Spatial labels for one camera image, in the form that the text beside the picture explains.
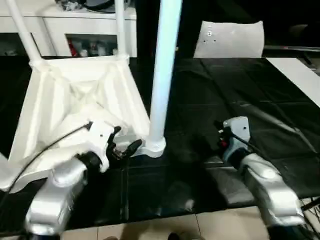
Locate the small white jar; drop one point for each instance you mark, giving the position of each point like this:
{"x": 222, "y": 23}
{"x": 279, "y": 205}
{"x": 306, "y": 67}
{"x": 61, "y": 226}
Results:
{"x": 115, "y": 52}
{"x": 83, "y": 52}

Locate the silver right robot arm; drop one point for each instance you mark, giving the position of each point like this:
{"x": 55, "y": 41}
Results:
{"x": 270, "y": 180}

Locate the white jar with blue print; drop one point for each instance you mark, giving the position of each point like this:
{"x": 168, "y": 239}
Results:
{"x": 101, "y": 50}

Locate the black metal bar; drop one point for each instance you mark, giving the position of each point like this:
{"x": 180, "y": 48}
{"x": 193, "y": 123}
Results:
{"x": 311, "y": 203}

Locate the red bottle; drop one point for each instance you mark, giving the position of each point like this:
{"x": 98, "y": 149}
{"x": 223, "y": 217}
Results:
{"x": 73, "y": 50}

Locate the black padded work mat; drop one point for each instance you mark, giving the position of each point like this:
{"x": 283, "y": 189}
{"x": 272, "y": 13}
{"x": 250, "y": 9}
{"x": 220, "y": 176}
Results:
{"x": 250, "y": 87}

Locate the grey black helmet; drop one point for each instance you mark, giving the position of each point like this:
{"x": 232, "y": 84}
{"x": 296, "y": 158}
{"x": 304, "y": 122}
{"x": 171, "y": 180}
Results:
{"x": 100, "y": 3}

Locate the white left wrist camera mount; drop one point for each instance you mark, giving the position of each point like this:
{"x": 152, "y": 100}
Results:
{"x": 97, "y": 136}

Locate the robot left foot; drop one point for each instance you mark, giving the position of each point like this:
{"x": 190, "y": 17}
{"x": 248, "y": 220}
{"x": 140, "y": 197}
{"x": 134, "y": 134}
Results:
{"x": 110, "y": 238}

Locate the white flat board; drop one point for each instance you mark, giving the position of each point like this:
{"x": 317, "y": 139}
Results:
{"x": 295, "y": 77}

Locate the white cabinet with glass doors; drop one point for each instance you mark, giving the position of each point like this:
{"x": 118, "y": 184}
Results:
{"x": 62, "y": 22}

